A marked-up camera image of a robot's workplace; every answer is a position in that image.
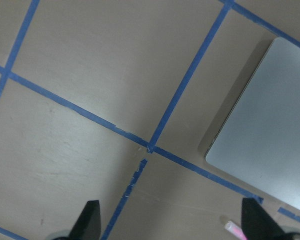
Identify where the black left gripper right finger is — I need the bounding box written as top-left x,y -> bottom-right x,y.
241,198 -> 285,240

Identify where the pink highlighter pen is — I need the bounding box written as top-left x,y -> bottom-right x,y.
224,220 -> 247,240

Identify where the silver closed laptop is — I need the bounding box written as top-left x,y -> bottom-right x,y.
205,37 -> 300,210

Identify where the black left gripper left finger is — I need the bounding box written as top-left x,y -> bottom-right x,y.
68,200 -> 101,240

